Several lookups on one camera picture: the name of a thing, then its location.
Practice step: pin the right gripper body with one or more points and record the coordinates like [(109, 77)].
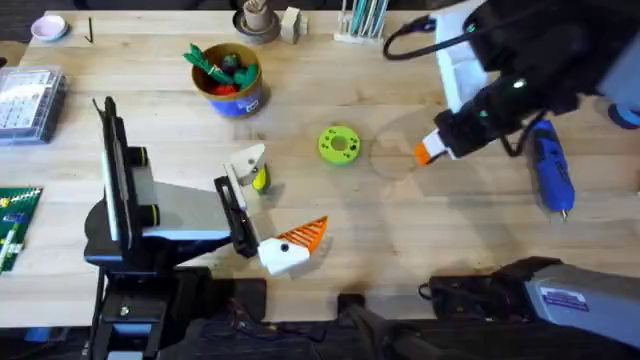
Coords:
[(480, 120)]

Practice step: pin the brown cup on dark stand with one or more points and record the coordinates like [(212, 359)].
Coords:
[(256, 20)]

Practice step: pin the green disc with holes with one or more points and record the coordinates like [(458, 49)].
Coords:
[(339, 145)]

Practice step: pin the black hex key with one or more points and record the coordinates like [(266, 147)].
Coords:
[(90, 31)]

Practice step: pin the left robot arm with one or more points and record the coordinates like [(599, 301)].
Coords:
[(150, 247)]

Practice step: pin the black upright wrist plate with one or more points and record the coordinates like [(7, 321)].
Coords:
[(117, 185)]

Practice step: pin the brown tub with toys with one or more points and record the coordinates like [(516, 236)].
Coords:
[(227, 80)]

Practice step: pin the clear rack with tools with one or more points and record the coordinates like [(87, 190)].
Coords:
[(362, 20)]

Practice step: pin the blue round object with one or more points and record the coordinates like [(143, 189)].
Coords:
[(625, 116)]

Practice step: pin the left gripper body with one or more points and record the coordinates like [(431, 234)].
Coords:
[(185, 210)]

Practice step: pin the clear plastic parts box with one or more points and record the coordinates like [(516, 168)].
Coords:
[(27, 105)]

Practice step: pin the yellow green toy vegetable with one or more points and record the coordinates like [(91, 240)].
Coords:
[(260, 181)]

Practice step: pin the small pink bowl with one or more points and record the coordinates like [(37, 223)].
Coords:
[(49, 27)]

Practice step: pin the white tray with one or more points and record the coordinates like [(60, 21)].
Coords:
[(457, 60)]

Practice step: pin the green board with blocks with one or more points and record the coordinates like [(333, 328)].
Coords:
[(15, 225)]

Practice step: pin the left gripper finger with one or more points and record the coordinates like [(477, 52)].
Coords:
[(285, 250), (248, 162)]

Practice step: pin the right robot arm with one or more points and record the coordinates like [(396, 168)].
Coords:
[(580, 300)]

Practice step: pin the small beige block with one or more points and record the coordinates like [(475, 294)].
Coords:
[(292, 25)]

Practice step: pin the blue electric screwdriver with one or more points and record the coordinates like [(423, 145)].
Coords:
[(549, 165)]

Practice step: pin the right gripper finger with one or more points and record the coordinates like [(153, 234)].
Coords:
[(436, 144)]

